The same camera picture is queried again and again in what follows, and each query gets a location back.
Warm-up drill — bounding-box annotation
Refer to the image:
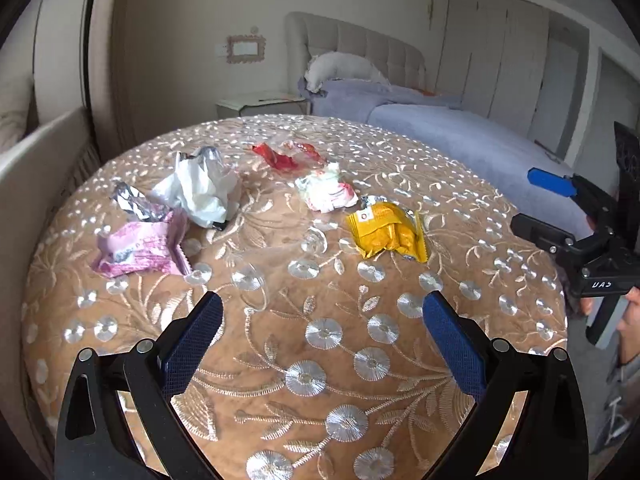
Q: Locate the pink snack wrapper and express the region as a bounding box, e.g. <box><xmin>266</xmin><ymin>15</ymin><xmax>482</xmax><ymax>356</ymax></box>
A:
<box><xmin>91</xmin><ymin>210</ymin><xmax>192</xmax><ymax>278</ymax></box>

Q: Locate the yellow snack wrapper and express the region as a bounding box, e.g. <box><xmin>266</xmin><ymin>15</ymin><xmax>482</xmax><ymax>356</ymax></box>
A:
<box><xmin>346</xmin><ymin>202</ymin><xmax>428</xmax><ymax>263</ymax></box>

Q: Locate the white plastic bag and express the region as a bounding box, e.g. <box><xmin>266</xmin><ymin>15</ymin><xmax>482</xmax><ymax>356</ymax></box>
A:
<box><xmin>151</xmin><ymin>146</ymin><xmax>241</xmax><ymax>231</ymax></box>

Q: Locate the white red wrapper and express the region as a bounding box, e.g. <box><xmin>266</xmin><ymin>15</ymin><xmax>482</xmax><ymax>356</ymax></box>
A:
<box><xmin>294</xmin><ymin>162</ymin><xmax>358</xmax><ymax>214</ymax></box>

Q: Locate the red snack wrapper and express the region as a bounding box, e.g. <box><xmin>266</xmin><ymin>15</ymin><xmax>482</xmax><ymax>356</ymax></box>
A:
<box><xmin>250</xmin><ymin>141</ymin><xmax>326</xmax><ymax>172</ymax></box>

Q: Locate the person right hand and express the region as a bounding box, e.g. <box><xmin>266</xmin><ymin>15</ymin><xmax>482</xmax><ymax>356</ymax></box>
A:
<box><xmin>617</xmin><ymin>287</ymin><xmax>640</xmax><ymax>364</ymax></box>

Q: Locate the bed with lavender blanket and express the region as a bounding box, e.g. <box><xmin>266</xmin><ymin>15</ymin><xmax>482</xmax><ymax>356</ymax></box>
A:
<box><xmin>297</xmin><ymin>79</ymin><xmax>592</xmax><ymax>238</ymax></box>

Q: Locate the beige wardrobe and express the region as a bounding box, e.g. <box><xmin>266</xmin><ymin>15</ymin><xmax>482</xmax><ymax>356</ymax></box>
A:
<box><xmin>435</xmin><ymin>0</ymin><xmax>589</xmax><ymax>157</ymax></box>

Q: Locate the embroidered tan tablecloth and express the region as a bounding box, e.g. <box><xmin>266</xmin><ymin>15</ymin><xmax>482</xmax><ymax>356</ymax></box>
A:
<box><xmin>23</xmin><ymin>116</ymin><xmax>566</xmax><ymax>479</ymax></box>

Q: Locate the silver foil wrapper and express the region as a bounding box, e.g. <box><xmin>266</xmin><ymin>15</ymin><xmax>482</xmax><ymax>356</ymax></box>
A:
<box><xmin>112</xmin><ymin>182</ymin><xmax>170</xmax><ymax>222</ymax></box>

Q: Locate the beige tufted headboard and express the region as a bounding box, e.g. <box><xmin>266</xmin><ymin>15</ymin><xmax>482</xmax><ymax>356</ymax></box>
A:
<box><xmin>284</xmin><ymin>12</ymin><xmax>426</xmax><ymax>93</ymax></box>

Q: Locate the beige window seat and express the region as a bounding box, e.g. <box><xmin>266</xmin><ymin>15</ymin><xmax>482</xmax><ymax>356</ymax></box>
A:
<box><xmin>1</xmin><ymin>74</ymin><xmax>99</xmax><ymax>469</ymax></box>

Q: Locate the white bed pillow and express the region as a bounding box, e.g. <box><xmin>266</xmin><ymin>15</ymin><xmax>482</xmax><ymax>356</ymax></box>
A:
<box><xmin>304</xmin><ymin>51</ymin><xmax>390</xmax><ymax>93</ymax></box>

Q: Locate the grey nightstand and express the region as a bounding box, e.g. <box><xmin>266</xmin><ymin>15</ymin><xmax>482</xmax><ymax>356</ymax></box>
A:
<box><xmin>216</xmin><ymin>90</ymin><xmax>310</xmax><ymax>119</ymax></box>

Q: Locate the framed wall switch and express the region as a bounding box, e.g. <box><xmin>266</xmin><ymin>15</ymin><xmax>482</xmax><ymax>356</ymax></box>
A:
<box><xmin>227</xmin><ymin>35</ymin><xmax>266</xmax><ymax>64</ymax></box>

